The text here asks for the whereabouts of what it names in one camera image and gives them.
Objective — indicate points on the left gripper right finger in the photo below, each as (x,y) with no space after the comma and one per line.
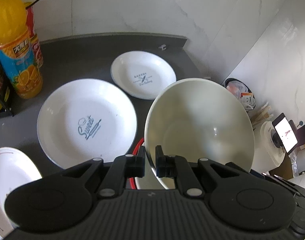
(177,168)

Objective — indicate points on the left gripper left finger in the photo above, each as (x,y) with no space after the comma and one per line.
(116,174)

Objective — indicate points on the large cream ceramic bowl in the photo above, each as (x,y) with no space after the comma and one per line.
(198,118)

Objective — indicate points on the small white bakery plate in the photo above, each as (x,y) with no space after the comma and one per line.
(142,74)

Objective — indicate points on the red plastic lid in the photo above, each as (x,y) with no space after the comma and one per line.
(138,165)

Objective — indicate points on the large white sweet plate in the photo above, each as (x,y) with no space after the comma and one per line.
(86,119)

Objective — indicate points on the brown pot with packets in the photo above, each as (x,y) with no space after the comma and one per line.
(241,92)

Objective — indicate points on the white plate with red rim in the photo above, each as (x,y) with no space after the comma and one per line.
(16,169)

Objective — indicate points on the small white clip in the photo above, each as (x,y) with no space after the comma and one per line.
(163,47)

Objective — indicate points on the smartphone with lit screen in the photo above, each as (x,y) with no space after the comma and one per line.
(285,133)

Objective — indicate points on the upper red drink can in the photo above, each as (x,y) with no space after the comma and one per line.
(33,35)

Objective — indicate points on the orange juice bottle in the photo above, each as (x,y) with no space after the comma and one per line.
(16,53)

